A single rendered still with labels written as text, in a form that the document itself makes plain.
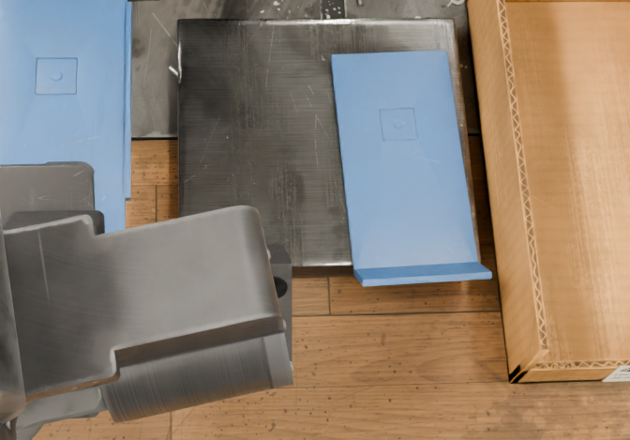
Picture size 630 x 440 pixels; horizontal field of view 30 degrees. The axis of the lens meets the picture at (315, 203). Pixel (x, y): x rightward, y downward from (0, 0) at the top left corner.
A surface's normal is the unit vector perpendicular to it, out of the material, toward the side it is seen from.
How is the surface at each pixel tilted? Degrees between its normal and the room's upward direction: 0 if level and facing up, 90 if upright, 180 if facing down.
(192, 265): 5
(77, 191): 32
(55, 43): 1
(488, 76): 90
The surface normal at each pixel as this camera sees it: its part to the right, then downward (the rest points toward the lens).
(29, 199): 0.11, 0.16
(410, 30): 0.07, -0.38
